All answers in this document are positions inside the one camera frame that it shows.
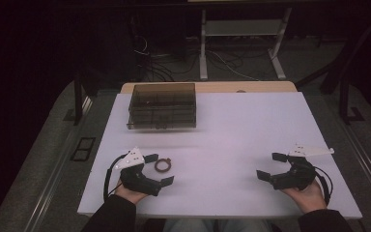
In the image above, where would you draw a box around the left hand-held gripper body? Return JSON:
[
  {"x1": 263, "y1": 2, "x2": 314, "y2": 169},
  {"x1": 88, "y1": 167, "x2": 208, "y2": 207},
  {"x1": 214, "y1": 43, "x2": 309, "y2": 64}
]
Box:
[{"x1": 114, "y1": 147, "x2": 162, "y2": 197}]

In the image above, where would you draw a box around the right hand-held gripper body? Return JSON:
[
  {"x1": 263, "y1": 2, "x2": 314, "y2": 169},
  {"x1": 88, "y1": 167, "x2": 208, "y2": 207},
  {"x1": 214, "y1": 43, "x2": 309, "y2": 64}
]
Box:
[{"x1": 270, "y1": 143, "x2": 335, "y2": 191}]

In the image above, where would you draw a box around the brown bracelet ring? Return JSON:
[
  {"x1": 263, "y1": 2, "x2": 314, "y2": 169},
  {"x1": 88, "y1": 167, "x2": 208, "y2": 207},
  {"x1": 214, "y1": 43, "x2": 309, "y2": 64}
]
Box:
[{"x1": 154, "y1": 157, "x2": 172, "y2": 174}]

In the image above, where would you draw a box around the transparent brown drawer box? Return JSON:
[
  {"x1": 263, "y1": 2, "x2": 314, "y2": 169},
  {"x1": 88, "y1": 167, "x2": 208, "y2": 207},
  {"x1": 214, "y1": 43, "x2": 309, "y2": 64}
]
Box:
[{"x1": 126, "y1": 82, "x2": 197, "y2": 131}]

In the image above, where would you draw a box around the person's left hand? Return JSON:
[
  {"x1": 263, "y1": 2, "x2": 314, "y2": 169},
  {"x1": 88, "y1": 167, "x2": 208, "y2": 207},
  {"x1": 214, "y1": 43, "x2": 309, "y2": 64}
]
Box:
[{"x1": 114, "y1": 179, "x2": 150, "y2": 206}]

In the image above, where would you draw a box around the person's right hand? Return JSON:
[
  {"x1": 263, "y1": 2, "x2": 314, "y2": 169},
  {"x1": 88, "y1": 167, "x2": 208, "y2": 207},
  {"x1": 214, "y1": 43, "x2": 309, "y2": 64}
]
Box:
[{"x1": 280, "y1": 179, "x2": 328, "y2": 215}]

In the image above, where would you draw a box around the black metal stand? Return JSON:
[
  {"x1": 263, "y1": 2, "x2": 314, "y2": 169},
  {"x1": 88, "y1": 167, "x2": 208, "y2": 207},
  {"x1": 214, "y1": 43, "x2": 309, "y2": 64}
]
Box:
[
  {"x1": 339, "y1": 72, "x2": 365, "y2": 126},
  {"x1": 72, "y1": 71, "x2": 93, "y2": 127}
]

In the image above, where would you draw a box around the white metal stand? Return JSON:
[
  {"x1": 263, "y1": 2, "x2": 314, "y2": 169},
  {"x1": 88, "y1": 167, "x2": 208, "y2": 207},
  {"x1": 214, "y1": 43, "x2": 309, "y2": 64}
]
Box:
[{"x1": 198, "y1": 7, "x2": 294, "y2": 81}]

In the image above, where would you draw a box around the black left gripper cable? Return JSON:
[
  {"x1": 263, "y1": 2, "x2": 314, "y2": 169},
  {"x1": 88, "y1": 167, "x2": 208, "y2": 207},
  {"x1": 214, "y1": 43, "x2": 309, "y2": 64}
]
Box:
[{"x1": 102, "y1": 153, "x2": 128, "y2": 203}]

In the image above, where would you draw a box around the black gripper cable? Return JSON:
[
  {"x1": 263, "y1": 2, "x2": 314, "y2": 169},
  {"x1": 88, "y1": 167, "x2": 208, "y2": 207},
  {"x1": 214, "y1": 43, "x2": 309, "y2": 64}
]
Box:
[
  {"x1": 102, "y1": 153, "x2": 128, "y2": 203},
  {"x1": 313, "y1": 165, "x2": 334, "y2": 207}
]

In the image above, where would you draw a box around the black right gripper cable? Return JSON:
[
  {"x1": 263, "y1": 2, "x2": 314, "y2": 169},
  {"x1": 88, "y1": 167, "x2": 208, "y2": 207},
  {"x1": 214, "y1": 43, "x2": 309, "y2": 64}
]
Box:
[{"x1": 313, "y1": 165, "x2": 334, "y2": 207}]

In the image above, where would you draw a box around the black floor outlet frame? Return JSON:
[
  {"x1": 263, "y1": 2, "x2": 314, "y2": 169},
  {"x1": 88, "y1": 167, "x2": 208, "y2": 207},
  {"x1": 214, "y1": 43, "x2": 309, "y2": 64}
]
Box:
[{"x1": 70, "y1": 136, "x2": 97, "y2": 162}]

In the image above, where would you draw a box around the metal floor rail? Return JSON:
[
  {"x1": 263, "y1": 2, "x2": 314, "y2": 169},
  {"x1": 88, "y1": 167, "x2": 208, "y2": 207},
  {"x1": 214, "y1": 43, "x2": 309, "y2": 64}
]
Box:
[
  {"x1": 337, "y1": 121, "x2": 371, "y2": 208},
  {"x1": 23, "y1": 96, "x2": 95, "y2": 232}
]

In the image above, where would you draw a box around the tangle of black floor cables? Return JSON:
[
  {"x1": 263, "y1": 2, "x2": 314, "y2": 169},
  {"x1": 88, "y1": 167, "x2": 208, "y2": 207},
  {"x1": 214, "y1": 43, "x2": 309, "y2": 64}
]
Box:
[{"x1": 134, "y1": 34, "x2": 207, "y2": 82}]

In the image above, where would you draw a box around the white floor cable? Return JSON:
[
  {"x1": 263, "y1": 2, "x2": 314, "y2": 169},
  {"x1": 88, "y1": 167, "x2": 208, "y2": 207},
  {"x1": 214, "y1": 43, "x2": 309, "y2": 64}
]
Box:
[{"x1": 206, "y1": 49, "x2": 261, "y2": 82}]

